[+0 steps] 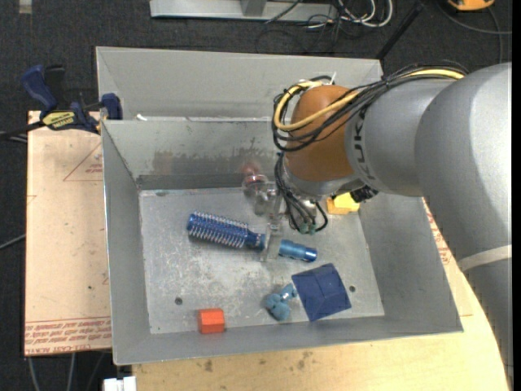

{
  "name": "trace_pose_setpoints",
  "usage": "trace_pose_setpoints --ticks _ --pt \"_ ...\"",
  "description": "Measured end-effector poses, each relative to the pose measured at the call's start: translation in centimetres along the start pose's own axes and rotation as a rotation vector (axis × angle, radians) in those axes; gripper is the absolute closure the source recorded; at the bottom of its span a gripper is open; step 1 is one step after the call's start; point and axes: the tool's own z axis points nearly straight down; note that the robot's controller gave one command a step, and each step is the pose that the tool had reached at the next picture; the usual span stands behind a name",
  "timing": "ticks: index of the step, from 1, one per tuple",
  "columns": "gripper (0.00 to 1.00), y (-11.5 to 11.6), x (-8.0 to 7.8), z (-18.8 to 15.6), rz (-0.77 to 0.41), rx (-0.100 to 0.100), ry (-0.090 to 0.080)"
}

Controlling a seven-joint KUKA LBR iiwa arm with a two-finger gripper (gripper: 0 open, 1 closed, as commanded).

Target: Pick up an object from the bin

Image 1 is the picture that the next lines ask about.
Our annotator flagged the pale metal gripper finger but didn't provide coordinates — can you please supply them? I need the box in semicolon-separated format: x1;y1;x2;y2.
259;222;282;263

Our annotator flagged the blue hairbrush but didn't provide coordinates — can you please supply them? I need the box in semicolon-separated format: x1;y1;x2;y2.
186;211;318;264

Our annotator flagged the light blue fuzzy toy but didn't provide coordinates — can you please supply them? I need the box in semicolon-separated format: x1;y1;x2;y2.
263;282;299;322

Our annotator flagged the dark blue box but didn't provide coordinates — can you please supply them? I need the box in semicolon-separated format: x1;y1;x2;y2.
291;262;352;323

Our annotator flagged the yellow block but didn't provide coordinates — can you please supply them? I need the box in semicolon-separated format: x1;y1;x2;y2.
326;191;361;216

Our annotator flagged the grey metal bin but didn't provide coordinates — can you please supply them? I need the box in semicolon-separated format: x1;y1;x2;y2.
95;46;464;366

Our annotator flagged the orange block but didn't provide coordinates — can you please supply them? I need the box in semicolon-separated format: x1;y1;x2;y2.
197;308;226;335

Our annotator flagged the brown cardboard board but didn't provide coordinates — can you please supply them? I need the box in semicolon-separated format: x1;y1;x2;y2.
24;110;475;358

